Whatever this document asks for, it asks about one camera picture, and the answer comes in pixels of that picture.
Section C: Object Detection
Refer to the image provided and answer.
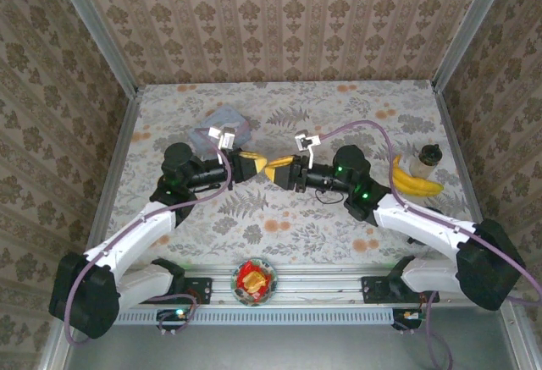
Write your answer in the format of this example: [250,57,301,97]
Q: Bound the light blue cartoon tin box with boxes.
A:
[187,105,252,156]

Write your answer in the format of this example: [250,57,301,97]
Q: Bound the yellow banana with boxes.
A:
[390,154,445,198]

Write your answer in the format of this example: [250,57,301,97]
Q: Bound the clear bottle with black cap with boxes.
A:
[407,143,444,179]

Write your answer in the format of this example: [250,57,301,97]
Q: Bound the red yellow snack packets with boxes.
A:
[235,260,273,298]

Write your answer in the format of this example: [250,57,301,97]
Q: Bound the patterned bowl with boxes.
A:
[230,256,279,307]

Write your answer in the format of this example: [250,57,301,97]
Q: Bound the left controller board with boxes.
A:
[155,307,191,331]

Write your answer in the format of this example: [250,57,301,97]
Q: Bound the controller board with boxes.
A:
[391,307,423,331]
[155,307,191,331]

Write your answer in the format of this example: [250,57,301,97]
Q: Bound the right controller board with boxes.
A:
[391,307,423,331]

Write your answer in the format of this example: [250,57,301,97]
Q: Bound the thin black wire loop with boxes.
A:
[314,187,340,207]

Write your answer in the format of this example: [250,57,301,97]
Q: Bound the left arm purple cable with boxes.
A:
[63,130,234,345]

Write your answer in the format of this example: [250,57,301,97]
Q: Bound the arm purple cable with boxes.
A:
[63,130,234,345]
[319,119,542,369]

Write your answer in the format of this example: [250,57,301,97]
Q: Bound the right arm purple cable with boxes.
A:
[319,119,542,369]

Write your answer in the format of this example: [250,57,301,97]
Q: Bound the aluminium table side rail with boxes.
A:
[86,91,144,253]
[430,80,484,224]

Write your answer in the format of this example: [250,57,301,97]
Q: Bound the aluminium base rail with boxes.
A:
[181,264,406,305]

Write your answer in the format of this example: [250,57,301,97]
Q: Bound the grey slotted cable duct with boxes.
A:
[113,306,394,326]

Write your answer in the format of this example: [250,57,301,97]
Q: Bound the aluminium frame post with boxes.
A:
[430,0,516,92]
[47,0,141,98]

